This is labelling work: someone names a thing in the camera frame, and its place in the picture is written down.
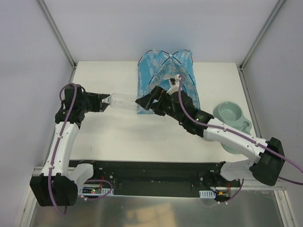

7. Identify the thin black tent pole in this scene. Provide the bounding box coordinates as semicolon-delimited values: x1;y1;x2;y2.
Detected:
137;49;196;92

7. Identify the green double pet bowl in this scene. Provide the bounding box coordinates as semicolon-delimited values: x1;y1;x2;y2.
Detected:
212;101;253;156

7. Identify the clear plastic water bottle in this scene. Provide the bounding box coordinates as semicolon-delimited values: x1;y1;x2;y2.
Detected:
102;93;138;111

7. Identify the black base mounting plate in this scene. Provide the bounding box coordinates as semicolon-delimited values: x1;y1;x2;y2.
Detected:
69;160;240;198

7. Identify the aluminium frame post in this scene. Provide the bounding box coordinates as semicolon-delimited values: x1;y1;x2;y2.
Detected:
239;0;288;71
36;0;77;69

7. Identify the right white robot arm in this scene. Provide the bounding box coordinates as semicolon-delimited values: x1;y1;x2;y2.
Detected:
135;86;285;187

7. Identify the right aluminium frame post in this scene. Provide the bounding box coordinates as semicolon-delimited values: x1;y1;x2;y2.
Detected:
239;0;288;71

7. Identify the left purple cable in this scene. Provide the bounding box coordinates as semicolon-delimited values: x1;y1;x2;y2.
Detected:
48;82;113;215

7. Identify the aluminium front rail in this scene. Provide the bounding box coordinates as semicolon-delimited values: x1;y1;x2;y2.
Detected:
32;166;286;191

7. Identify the left aluminium frame post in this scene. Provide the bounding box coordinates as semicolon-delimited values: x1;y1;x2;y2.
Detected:
36;0;77;69

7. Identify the blue snowman pet tent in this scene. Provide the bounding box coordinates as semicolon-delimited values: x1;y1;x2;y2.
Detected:
137;50;201;110

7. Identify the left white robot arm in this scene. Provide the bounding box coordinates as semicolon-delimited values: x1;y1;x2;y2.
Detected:
30;83;110;208

